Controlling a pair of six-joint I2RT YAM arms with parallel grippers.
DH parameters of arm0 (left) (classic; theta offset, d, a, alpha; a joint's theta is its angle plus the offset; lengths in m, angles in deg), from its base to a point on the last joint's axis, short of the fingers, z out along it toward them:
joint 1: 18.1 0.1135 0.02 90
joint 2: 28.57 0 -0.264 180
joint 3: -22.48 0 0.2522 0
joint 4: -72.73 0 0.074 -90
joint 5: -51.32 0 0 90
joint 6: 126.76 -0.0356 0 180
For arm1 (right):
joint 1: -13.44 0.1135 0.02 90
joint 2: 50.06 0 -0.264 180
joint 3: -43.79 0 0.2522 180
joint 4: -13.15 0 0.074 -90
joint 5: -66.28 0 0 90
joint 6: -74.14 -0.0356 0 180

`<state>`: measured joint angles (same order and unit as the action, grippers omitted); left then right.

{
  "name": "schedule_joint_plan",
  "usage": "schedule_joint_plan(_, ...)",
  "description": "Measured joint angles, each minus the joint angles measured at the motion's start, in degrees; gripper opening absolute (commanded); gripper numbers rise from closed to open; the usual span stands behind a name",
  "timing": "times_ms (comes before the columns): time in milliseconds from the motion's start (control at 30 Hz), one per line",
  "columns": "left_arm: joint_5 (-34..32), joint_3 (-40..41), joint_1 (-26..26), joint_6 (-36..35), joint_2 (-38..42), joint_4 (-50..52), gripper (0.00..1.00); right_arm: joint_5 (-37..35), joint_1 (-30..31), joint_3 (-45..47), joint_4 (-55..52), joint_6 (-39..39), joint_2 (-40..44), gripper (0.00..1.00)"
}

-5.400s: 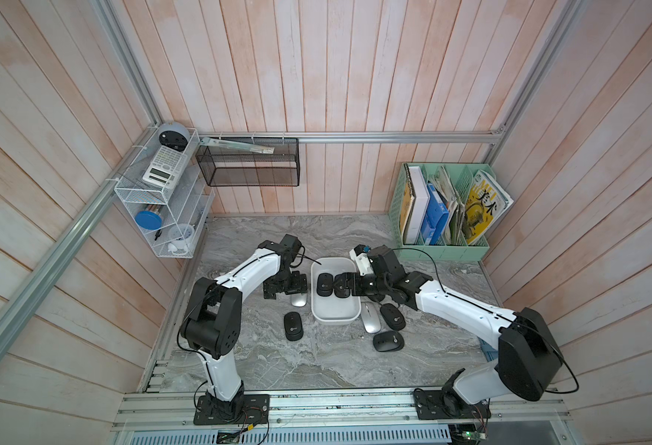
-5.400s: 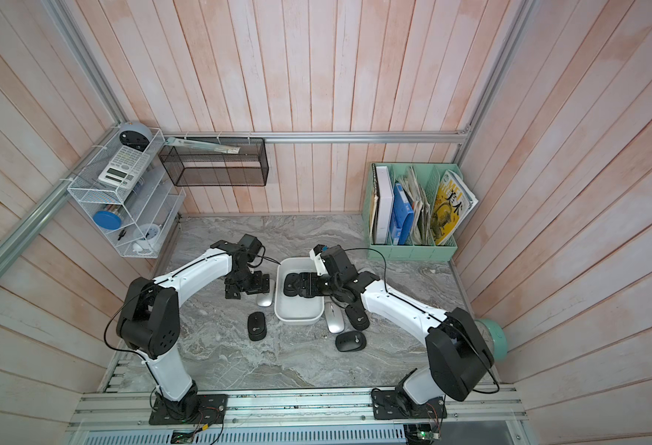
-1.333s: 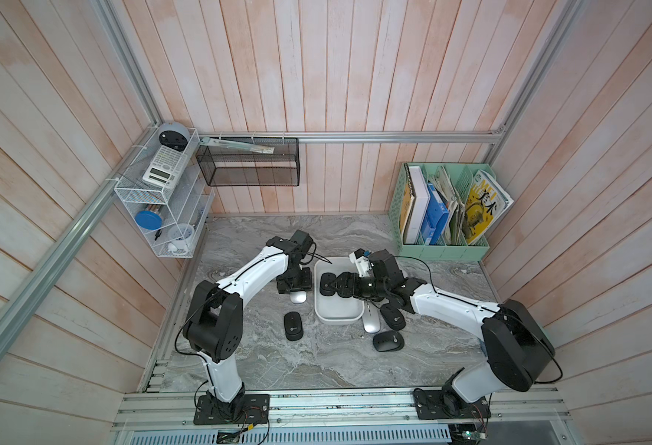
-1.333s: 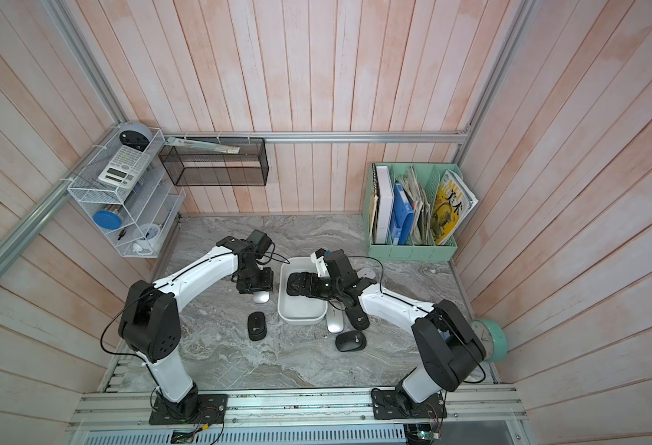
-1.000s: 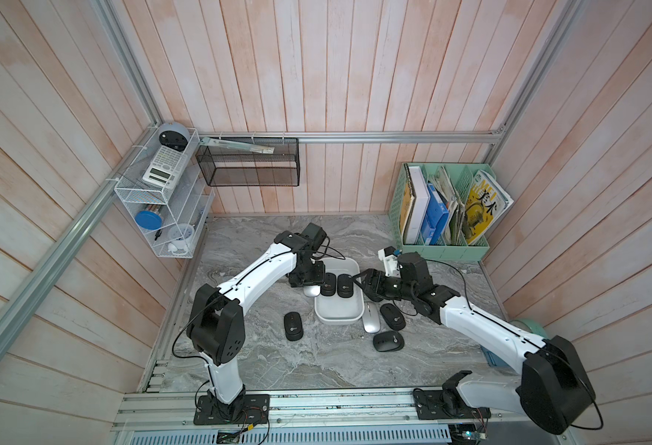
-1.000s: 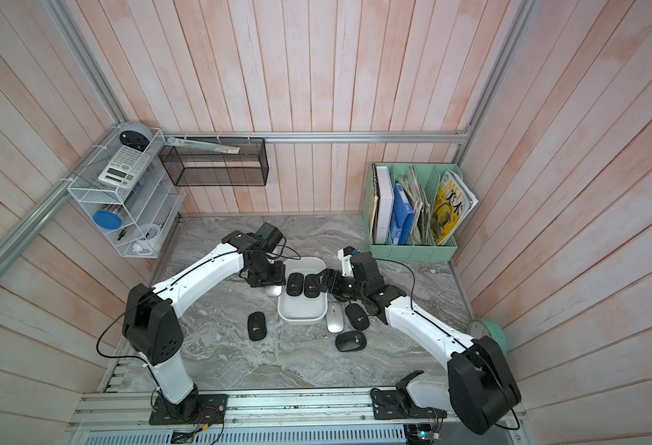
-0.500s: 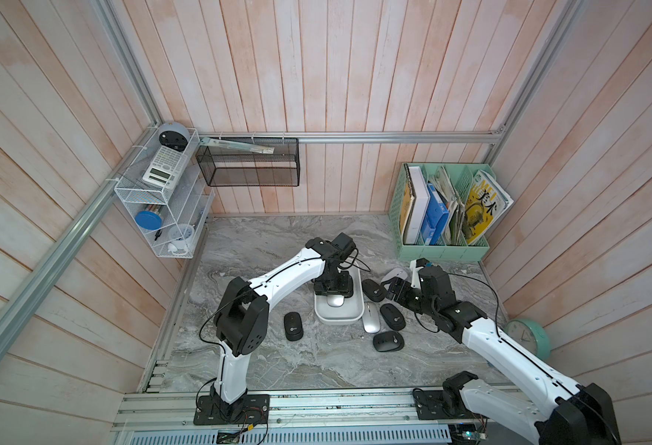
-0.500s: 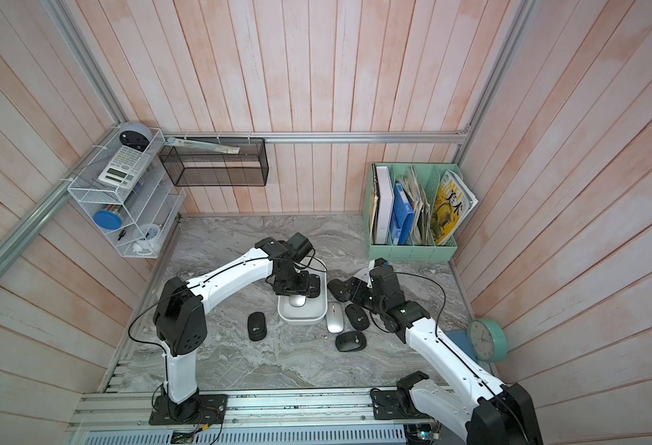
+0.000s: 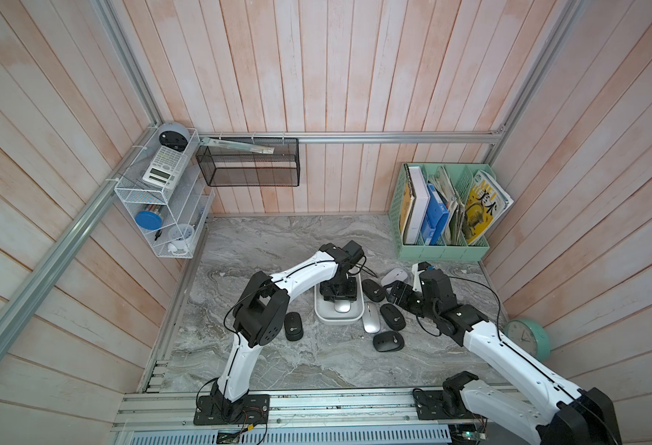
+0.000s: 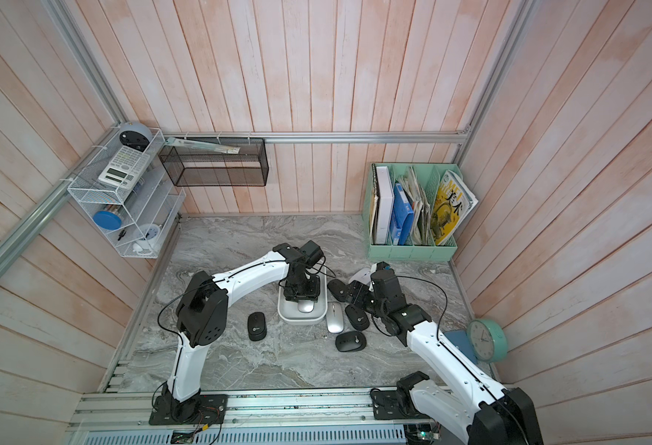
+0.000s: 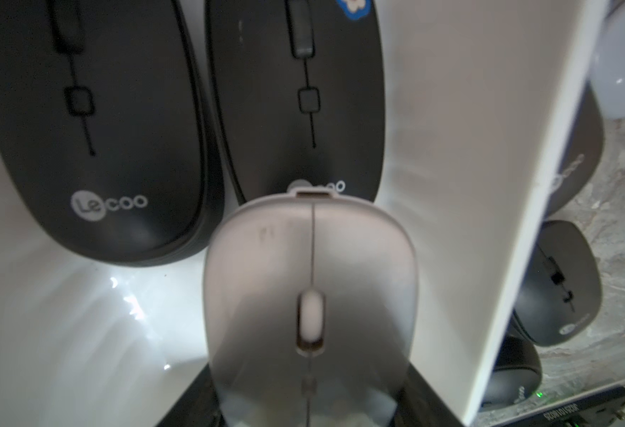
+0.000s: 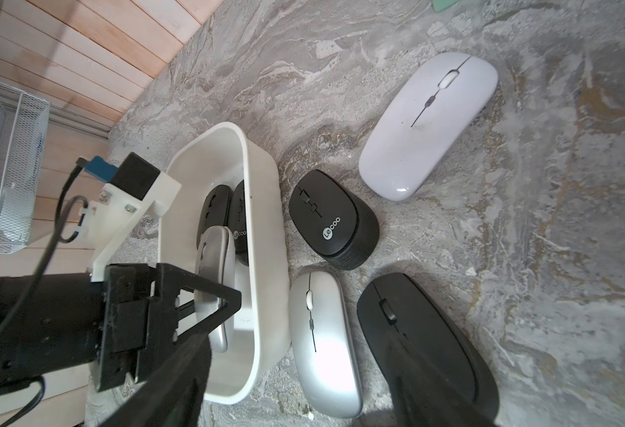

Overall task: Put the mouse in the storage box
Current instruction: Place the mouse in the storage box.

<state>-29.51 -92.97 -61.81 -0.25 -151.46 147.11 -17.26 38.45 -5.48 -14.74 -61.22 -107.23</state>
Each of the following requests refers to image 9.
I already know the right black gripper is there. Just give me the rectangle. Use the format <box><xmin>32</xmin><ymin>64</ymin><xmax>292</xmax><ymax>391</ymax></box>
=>
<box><xmin>381</xmin><ymin>279</ymin><xmax>438</xmax><ymax>322</ymax></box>

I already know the silver mouse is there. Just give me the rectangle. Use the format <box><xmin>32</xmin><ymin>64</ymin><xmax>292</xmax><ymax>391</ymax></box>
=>
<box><xmin>333</xmin><ymin>300</ymin><xmax>352</xmax><ymax>313</ymax></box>
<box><xmin>361</xmin><ymin>301</ymin><xmax>381</xmax><ymax>334</ymax></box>

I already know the white mouse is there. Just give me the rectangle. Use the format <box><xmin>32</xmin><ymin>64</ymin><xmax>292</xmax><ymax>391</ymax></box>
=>
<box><xmin>381</xmin><ymin>267</ymin><xmax>409</xmax><ymax>287</ymax></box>

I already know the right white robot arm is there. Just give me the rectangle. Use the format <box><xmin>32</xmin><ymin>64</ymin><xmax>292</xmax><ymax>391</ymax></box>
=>
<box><xmin>385</xmin><ymin>263</ymin><xmax>623</xmax><ymax>444</ymax></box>

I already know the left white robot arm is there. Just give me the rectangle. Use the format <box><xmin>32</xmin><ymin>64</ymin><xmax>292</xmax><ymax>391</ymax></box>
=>
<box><xmin>212</xmin><ymin>241</ymin><xmax>366</xmax><ymax>403</ymax></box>

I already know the black mouse right of box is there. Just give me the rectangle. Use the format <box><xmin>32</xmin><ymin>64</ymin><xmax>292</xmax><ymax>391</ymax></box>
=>
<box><xmin>361</xmin><ymin>279</ymin><xmax>386</xmax><ymax>303</ymax></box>

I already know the white storage box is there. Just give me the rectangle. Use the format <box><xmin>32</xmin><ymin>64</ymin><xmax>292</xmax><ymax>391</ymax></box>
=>
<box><xmin>314</xmin><ymin>274</ymin><xmax>365</xmax><ymax>326</ymax></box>

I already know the black mouse front right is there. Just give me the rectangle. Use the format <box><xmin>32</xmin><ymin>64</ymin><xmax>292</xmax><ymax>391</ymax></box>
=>
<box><xmin>372</xmin><ymin>331</ymin><xmax>405</xmax><ymax>353</ymax></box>

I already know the black mouse front left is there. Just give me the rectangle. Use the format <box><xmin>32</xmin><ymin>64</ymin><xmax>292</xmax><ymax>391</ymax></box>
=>
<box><xmin>283</xmin><ymin>311</ymin><xmax>304</xmax><ymax>342</ymax></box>

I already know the white book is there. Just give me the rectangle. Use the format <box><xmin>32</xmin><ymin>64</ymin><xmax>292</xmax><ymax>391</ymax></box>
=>
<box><xmin>404</xmin><ymin>165</ymin><xmax>430</xmax><ymax>245</ymax></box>

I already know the blue folder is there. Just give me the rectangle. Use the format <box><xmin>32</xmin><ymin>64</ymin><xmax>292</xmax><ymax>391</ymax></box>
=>
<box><xmin>420</xmin><ymin>183</ymin><xmax>449</xmax><ymax>246</ymax></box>

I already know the green file organizer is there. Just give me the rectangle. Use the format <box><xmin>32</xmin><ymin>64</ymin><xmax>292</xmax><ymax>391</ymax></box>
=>
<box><xmin>388</xmin><ymin>162</ymin><xmax>496</xmax><ymax>263</ymax></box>

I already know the yellow magazine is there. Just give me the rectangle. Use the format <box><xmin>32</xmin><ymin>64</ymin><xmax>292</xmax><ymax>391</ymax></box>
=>
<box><xmin>462</xmin><ymin>170</ymin><xmax>514</xmax><ymax>246</ymax></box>

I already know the green alarm clock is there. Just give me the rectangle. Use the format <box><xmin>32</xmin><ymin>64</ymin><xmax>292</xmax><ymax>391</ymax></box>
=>
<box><xmin>504</xmin><ymin>318</ymin><xmax>551</xmax><ymax>362</ymax></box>

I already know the white cup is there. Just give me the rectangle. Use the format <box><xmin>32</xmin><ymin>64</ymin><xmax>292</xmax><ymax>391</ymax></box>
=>
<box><xmin>167</xmin><ymin>224</ymin><xmax>195</xmax><ymax>255</ymax></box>

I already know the blue lid jar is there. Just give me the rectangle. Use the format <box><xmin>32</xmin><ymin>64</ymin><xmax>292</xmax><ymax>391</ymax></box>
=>
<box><xmin>134</xmin><ymin>204</ymin><xmax>164</xmax><ymax>231</ymax></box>

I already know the white calculator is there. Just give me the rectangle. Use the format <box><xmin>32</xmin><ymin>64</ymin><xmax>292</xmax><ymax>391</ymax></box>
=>
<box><xmin>142</xmin><ymin>146</ymin><xmax>189</xmax><ymax>190</ymax></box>

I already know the round grey speaker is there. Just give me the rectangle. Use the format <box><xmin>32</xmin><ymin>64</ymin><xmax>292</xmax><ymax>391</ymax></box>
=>
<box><xmin>158</xmin><ymin>122</ymin><xmax>190</xmax><ymax>152</ymax></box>

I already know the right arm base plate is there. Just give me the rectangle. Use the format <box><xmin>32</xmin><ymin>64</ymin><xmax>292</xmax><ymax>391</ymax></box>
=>
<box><xmin>412</xmin><ymin>388</ymin><xmax>485</xmax><ymax>420</ymax></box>

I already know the aluminium rail frame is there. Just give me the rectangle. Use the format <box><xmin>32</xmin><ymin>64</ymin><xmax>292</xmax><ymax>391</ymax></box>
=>
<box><xmin>108</xmin><ymin>383</ymin><xmax>577</xmax><ymax>445</ymax></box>

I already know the black wire basket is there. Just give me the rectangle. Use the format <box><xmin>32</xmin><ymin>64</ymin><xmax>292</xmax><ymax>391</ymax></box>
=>
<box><xmin>196</xmin><ymin>136</ymin><xmax>301</xmax><ymax>187</ymax></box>

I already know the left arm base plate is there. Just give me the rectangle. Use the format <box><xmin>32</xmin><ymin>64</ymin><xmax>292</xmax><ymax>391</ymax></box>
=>
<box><xmin>193</xmin><ymin>390</ymin><xmax>270</xmax><ymax>426</ymax></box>

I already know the white wire shelf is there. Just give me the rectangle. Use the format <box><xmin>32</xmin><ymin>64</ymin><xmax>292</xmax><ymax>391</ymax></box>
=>
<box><xmin>114</xmin><ymin>125</ymin><xmax>214</xmax><ymax>259</ymax></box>

